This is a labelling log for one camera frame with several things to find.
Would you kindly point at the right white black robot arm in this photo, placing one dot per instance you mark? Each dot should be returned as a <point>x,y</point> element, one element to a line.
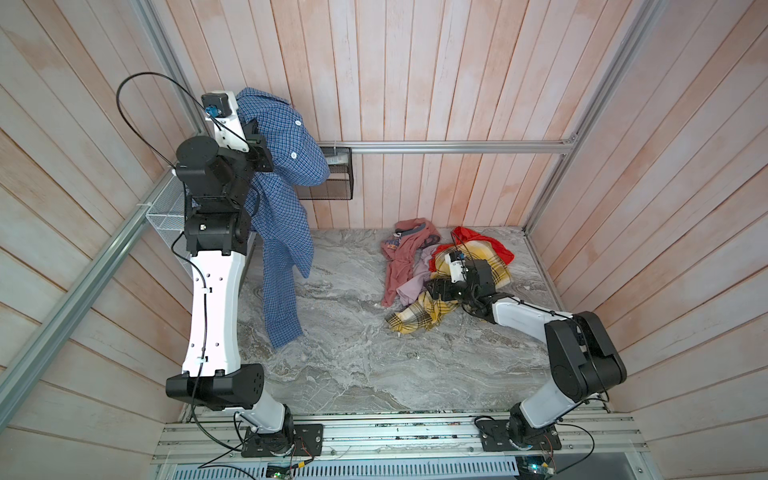
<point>583,360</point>

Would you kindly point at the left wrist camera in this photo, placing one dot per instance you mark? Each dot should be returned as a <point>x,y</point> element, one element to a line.
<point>221,109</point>

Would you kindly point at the blue checkered shirt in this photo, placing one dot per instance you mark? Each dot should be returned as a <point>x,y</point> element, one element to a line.
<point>278,216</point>

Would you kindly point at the yellow plaid shirt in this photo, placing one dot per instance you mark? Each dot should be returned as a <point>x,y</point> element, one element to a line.
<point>485,279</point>

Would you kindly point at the aluminium mounting rail base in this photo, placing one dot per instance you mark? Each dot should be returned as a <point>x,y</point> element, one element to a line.
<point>414,435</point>

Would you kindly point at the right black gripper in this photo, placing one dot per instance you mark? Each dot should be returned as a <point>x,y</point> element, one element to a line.
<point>446,283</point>

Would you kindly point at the black mesh basket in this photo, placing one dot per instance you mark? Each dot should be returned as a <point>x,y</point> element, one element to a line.
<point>340,184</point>

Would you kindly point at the red cloth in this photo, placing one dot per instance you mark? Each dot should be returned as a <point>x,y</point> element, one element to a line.
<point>473,246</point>

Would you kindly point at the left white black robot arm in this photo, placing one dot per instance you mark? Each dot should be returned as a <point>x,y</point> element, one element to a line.
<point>232,193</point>

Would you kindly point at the lilac cloth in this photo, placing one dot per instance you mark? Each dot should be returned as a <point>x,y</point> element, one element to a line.
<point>409,292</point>

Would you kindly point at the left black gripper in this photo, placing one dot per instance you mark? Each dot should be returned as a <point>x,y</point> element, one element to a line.
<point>258,147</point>

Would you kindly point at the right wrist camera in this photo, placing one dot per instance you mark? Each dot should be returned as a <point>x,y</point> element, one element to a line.
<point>457,266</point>

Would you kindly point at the white wire mesh shelf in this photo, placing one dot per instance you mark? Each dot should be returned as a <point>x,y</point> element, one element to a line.
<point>166,215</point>

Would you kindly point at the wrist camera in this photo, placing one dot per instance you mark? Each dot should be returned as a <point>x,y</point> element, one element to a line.
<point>221,109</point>
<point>457,266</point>

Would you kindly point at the horizontal aluminium wall rail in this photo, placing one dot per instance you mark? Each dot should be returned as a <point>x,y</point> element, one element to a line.
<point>453,147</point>

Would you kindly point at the maroon pink shirt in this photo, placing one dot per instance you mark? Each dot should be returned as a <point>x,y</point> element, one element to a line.
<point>399,250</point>

